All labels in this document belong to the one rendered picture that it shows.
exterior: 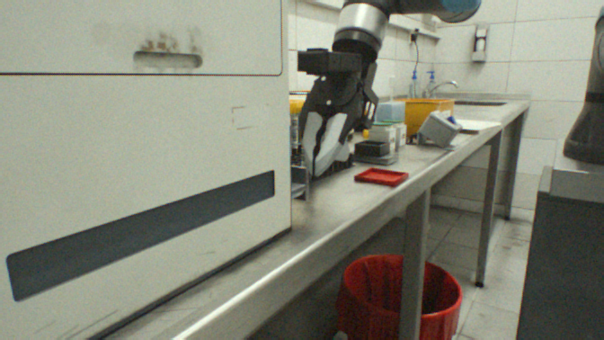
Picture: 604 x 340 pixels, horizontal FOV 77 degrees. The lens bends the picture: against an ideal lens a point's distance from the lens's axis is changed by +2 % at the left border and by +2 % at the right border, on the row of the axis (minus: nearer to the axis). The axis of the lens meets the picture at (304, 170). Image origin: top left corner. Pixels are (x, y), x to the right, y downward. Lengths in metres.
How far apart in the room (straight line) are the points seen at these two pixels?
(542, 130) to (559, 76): 0.37
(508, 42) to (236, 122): 2.88
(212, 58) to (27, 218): 0.16
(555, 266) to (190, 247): 0.55
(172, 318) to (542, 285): 0.57
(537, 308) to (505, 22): 2.59
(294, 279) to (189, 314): 0.11
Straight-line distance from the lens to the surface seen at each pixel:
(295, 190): 0.43
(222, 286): 0.33
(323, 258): 0.41
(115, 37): 0.26
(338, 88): 0.54
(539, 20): 3.13
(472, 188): 3.25
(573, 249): 0.70
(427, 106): 1.05
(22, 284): 0.26
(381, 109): 0.94
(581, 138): 0.72
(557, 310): 0.74
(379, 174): 0.66
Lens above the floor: 1.04
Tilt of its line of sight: 14 degrees down
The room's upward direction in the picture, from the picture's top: straight up
